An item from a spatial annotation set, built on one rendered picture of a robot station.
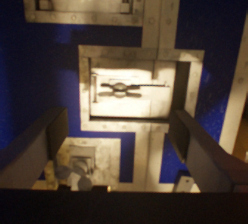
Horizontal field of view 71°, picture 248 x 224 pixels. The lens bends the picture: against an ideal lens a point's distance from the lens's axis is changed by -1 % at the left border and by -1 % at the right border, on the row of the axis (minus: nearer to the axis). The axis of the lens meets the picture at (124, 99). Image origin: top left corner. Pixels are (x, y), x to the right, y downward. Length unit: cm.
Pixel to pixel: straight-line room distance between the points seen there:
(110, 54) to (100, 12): 6
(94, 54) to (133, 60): 6
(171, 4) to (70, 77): 17
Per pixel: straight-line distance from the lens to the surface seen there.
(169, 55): 26
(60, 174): 30
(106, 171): 35
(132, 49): 25
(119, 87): 26
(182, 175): 33
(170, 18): 26
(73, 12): 26
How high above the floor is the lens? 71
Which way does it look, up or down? 17 degrees up
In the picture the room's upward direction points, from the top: 178 degrees counter-clockwise
